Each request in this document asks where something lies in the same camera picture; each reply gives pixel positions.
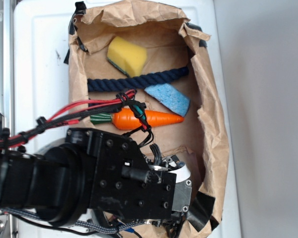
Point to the blue sponge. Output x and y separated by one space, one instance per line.
170 97

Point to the yellow sponge green backing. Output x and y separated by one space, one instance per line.
129 58

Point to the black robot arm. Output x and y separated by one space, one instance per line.
54 182

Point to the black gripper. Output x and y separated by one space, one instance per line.
126 183

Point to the aluminium frame rail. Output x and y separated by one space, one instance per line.
1 54

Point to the brown paper bag tray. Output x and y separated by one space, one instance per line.
172 42

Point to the white plastic lid board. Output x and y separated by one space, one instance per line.
41 84

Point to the orange toy carrot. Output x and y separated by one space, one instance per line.
126 120

